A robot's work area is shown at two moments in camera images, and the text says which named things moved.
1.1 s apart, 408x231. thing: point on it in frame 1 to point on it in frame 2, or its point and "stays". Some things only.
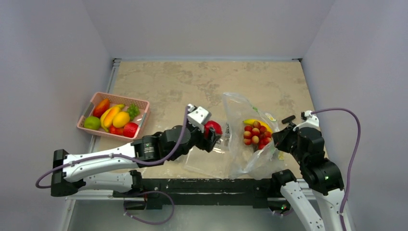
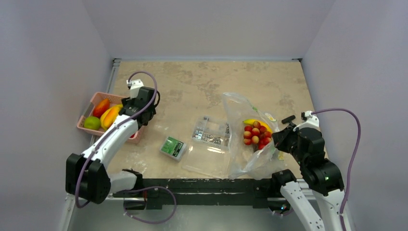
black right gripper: (285, 138) stays
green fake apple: (92, 122) stays
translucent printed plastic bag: (251, 154) stays
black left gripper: (204, 143) to (153, 111)
